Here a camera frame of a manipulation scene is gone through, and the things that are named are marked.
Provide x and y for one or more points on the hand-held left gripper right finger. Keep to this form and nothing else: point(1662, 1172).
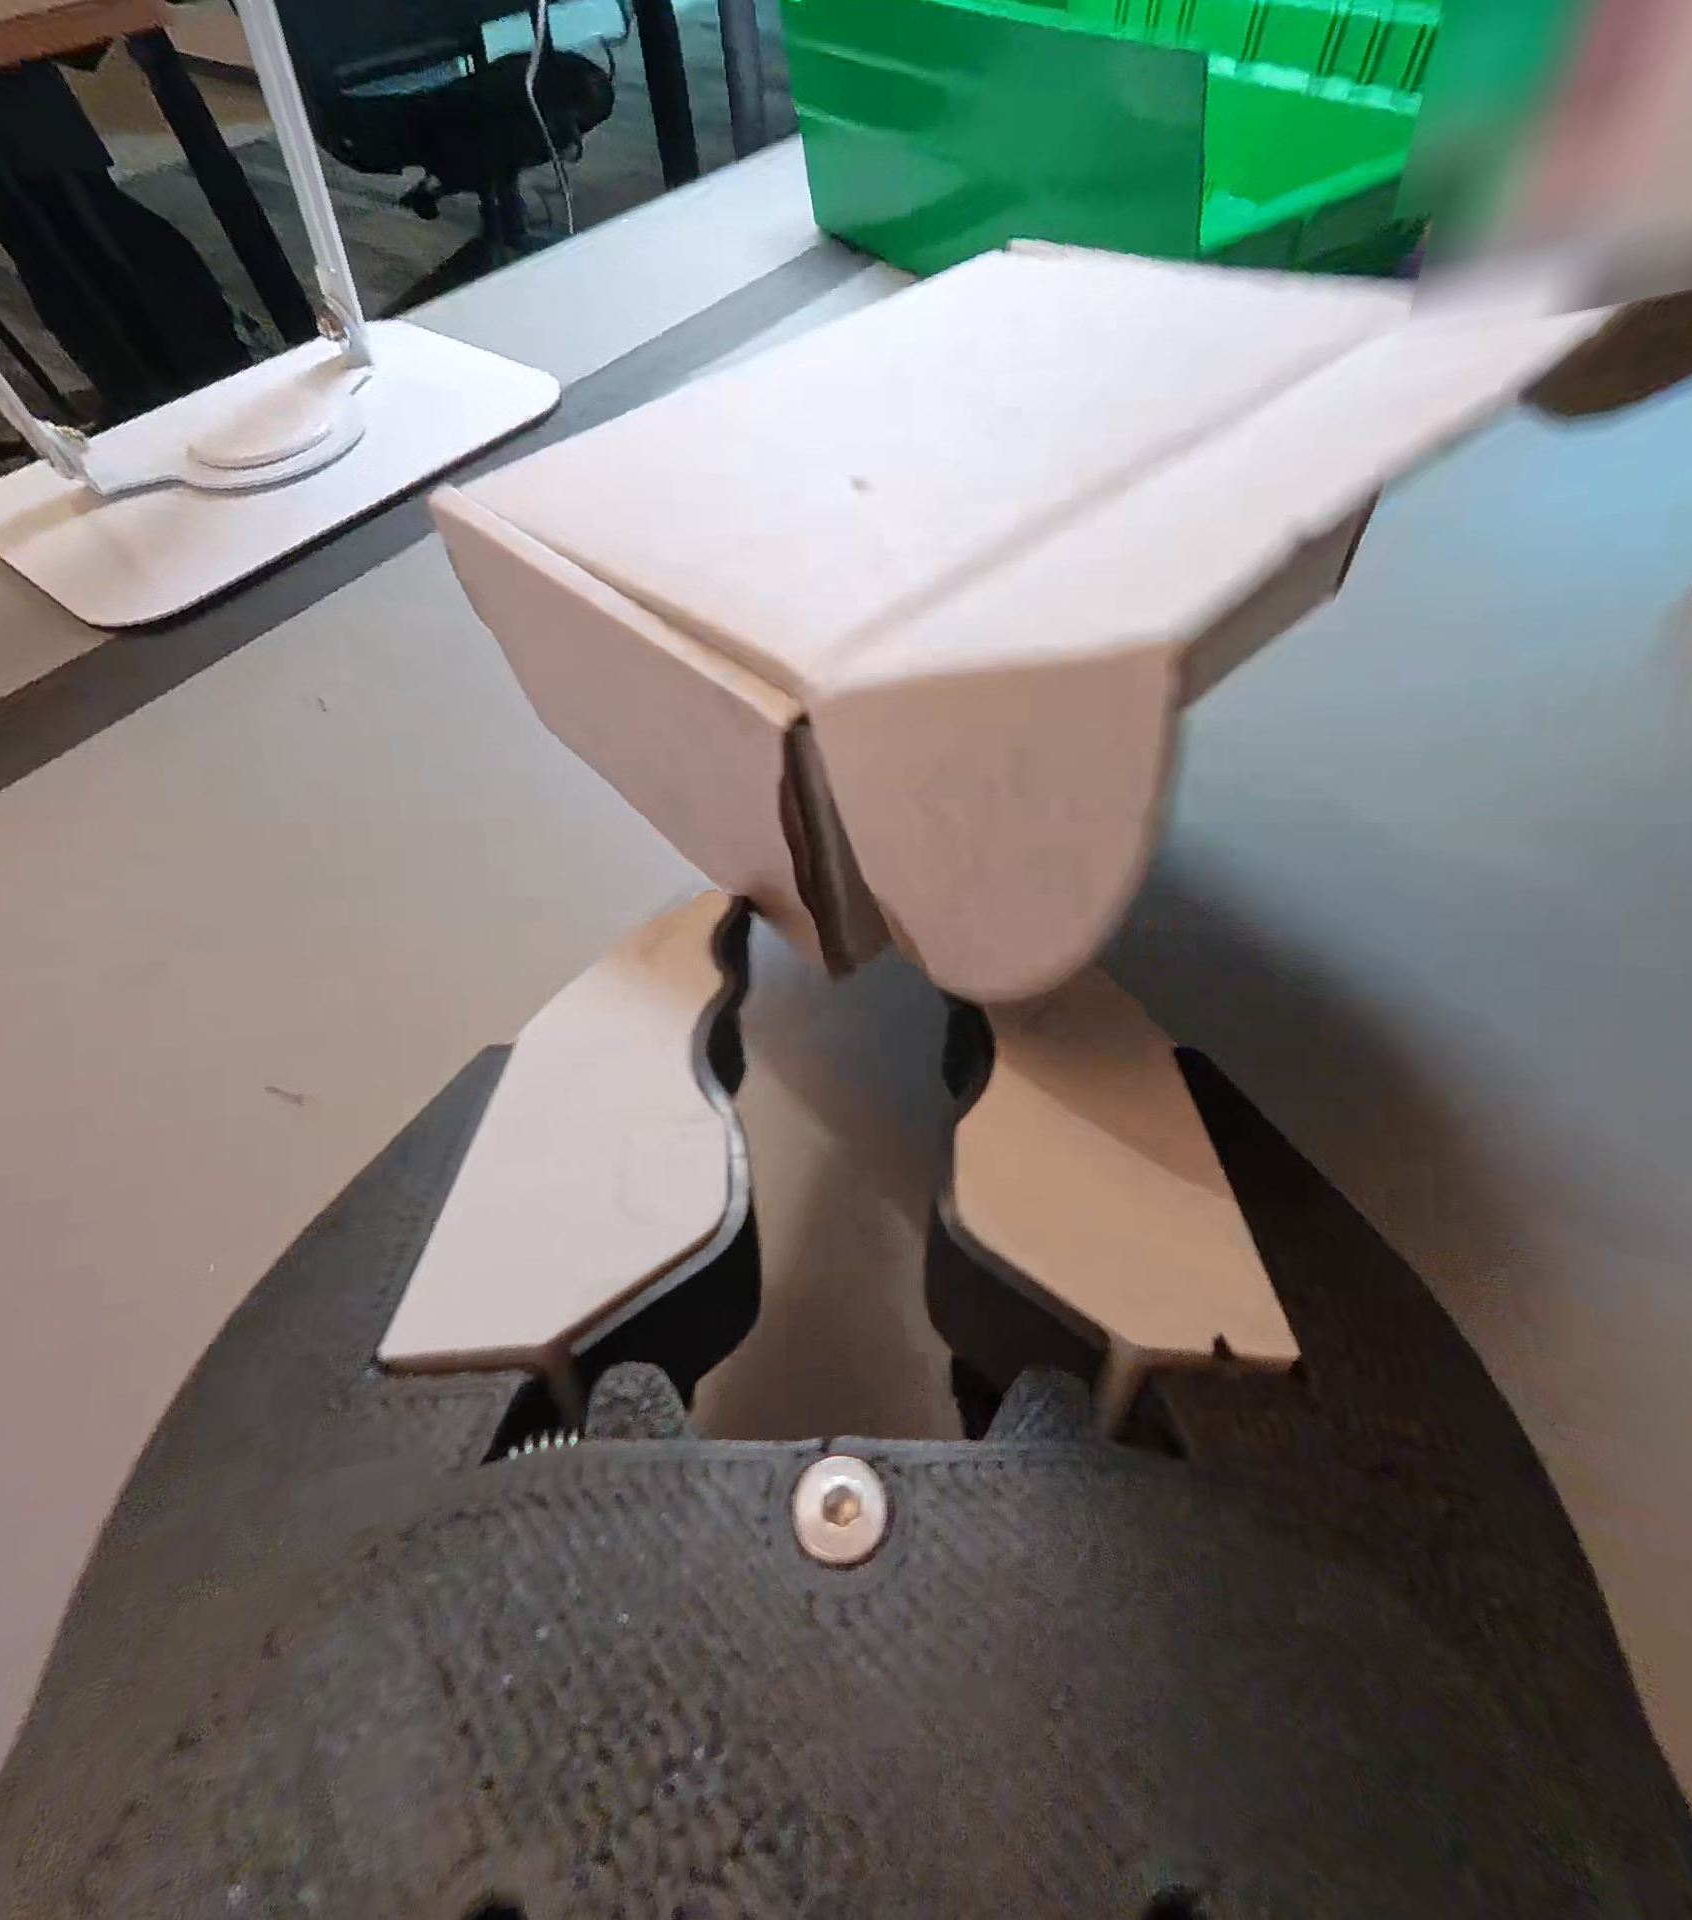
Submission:
point(1102, 1184)

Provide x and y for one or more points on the white desk lamp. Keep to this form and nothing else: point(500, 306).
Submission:
point(260, 479)

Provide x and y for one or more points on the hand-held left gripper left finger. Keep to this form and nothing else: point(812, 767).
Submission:
point(590, 1155)

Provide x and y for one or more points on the large green plastic bin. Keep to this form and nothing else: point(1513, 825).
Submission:
point(996, 135)

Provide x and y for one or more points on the wooden desk with black legs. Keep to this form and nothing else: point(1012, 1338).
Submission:
point(20, 14)

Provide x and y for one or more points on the plain cardboard box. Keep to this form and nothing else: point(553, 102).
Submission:
point(937, 495)

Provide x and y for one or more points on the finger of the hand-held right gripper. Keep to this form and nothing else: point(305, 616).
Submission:
point(1657, 345)

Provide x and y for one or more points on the black office chair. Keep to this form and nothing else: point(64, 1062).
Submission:
point(474, 91)

